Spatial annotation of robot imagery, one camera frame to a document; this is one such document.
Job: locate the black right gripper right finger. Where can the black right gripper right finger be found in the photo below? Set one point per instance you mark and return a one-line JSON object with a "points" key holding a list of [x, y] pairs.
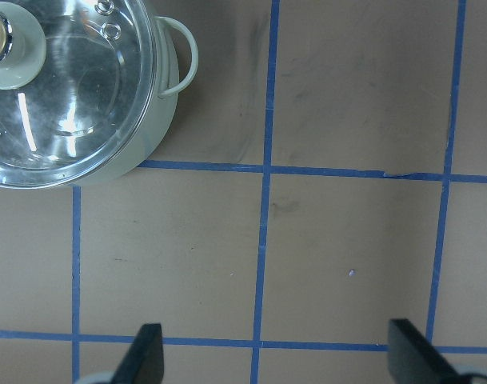
{"points": [[412, 359]]}

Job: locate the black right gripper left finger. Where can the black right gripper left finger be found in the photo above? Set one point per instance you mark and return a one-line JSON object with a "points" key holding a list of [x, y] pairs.
{"points": [[144, 360]]}

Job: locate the glass pot lid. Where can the glass pot lid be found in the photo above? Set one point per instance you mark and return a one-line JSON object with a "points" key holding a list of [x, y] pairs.
{"points": [[86, 101]]}

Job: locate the pale green cooking pot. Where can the pale green cooking pot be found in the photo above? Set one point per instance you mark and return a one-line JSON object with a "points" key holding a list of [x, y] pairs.
{"points": [[159, 110]]}

